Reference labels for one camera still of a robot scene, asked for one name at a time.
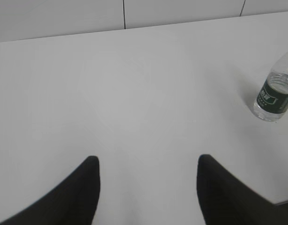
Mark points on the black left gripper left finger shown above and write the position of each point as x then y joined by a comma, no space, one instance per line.
72,202

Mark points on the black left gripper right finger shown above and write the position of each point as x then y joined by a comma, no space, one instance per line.
225,200

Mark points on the clear cestbon water bottle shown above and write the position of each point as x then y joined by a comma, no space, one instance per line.
271,102

